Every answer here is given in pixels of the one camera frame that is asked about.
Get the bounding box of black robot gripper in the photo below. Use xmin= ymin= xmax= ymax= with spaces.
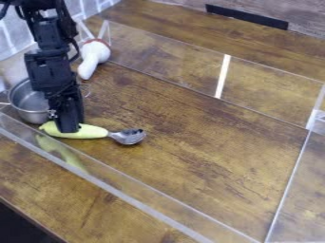
xmin=25 ymin=49 xmax=85 ymax=133

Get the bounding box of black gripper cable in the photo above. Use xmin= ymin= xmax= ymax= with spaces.
xmin=67 ymin=37 xmax=83 ymax=63

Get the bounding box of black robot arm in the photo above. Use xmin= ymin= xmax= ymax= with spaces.
xmin=0 ymin=0 xmax=85 ymax=133

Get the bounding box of green handled metal spoon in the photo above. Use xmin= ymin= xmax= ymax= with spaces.
xmin=39 ymin=121 xmax=146 ymax=145

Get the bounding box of small steel pot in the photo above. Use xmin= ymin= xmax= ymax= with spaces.
xmin=0 ymin=78 xmax=93 ymax=125

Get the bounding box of white mushroom toy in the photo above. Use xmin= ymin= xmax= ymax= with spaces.
xmin=78 ymin=39 xmax=112 ymax=80

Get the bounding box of black strip on table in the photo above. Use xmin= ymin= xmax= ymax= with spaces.
xmin=207 ymin=4 xmax=289 ymax=30

